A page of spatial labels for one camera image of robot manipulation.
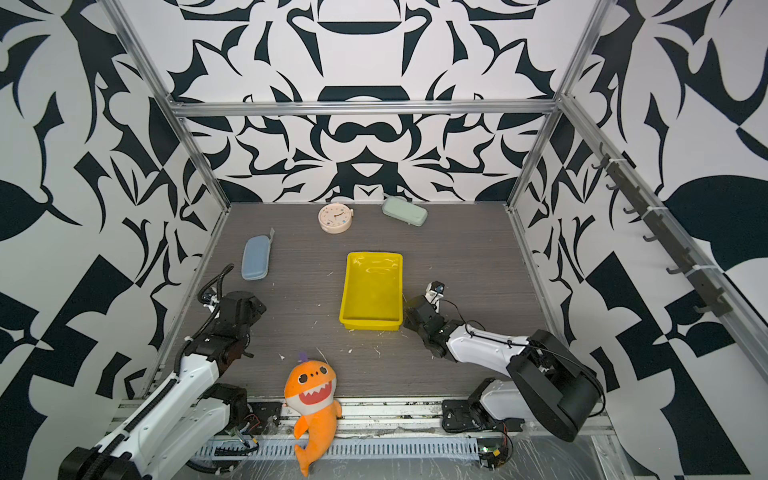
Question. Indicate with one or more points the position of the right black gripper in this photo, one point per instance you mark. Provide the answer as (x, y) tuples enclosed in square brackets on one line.
[(408, 321)]

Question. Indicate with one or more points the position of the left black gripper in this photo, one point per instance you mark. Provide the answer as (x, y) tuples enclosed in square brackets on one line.
[(257, 306)]

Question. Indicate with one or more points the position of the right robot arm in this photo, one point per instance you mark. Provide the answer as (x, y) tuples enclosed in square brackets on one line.
[(541, 373)]

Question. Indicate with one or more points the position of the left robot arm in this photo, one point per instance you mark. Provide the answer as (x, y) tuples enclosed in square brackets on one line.
[(190, 407)]

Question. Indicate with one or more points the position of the yellow plastic bin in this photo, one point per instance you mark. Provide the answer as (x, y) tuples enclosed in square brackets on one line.
[(372, 297)]

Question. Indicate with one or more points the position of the blue pencil case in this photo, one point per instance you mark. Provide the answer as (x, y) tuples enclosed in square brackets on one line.
[(256, 257)]

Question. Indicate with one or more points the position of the orange shark plush toy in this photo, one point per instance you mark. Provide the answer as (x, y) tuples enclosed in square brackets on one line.
[(310, 391)]

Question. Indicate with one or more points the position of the green pencil case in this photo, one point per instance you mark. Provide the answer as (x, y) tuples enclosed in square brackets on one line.
[(404, 211)]

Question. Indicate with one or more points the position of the pink round clock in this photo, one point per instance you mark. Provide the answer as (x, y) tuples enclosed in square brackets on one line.
[(335, 218)]

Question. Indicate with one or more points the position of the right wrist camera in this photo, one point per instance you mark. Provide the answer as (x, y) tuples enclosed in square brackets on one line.
[(435, 292)]

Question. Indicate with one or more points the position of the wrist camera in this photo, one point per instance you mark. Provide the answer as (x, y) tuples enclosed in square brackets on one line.
[(209, 299), (435, 292)]

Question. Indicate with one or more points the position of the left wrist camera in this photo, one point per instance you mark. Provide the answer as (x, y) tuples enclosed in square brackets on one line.
[(209, 299)]

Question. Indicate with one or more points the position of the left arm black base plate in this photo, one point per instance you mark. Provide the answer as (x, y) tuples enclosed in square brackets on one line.
[(260, 417)]

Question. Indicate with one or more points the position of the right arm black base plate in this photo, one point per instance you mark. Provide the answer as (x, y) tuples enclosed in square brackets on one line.
[(463, 416)]

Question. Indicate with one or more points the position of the white slotted cable duct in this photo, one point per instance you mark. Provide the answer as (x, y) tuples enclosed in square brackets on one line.
[(464, 449)]

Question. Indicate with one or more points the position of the wall hook rack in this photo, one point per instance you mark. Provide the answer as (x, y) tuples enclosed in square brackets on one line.
[(665, 230)]

